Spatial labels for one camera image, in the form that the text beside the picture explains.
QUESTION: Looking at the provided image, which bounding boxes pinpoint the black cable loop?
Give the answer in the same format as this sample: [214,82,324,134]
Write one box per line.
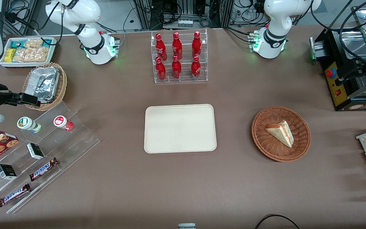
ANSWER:
[254,214,301,229]

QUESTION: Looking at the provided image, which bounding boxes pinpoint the yellow snack packet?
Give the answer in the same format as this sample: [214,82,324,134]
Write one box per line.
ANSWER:
[4,48,17,63]

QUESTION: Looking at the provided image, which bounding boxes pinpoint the white rectangular snack bin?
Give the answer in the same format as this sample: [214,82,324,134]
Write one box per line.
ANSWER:
[0,37,58,68]

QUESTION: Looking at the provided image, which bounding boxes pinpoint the cream plastic tray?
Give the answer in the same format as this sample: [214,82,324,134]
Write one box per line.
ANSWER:
[144,104,218,154]

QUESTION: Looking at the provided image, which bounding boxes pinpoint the red gum bottle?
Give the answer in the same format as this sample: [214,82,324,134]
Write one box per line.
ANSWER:
[53,115,74,131]

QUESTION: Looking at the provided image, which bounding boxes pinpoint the clear acrylic stepped display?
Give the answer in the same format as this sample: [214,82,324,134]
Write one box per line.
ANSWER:
[0,101,100,214]

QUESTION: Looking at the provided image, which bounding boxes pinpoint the clear acrylic bottle rack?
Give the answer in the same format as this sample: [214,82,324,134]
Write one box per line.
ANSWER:
[150,28,208,84]

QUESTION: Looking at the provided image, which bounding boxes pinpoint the round brown wicker basket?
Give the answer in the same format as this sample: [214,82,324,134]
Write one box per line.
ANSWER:
[251,106,312,163]

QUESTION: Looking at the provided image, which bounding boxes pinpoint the light wicker basket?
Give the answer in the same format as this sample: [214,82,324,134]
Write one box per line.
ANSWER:
[22,62,68,112]

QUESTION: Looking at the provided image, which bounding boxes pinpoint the red cola bottle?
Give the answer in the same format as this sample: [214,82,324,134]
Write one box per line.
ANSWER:
[192,31,202,58]
[172,55,182,79]
[191,56,201,80]
[172,32,183,60]
[155,33,168,61]
[155,57,167,81]

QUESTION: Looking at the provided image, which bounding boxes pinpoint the stacked aluminium foil trays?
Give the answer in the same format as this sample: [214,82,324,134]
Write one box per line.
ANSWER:
[23,66,60,104]

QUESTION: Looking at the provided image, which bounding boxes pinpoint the wrapped triangle sandwich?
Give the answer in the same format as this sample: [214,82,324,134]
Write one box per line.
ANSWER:
[265,120,295,149]

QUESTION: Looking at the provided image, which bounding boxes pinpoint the small black box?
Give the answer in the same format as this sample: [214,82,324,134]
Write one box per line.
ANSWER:
[0,164,17,180]
[26,142,45,160]

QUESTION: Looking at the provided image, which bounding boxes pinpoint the clear bag of crackers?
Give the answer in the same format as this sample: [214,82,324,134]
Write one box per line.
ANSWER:
[12,39,50,63]

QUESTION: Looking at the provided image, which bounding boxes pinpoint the Snickers bar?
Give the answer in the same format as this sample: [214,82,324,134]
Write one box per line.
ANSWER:
[29,157,59,182]
[0,183,31,208]

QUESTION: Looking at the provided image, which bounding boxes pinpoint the black sealing machine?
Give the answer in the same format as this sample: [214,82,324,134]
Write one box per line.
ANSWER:
[309,5,366,112]

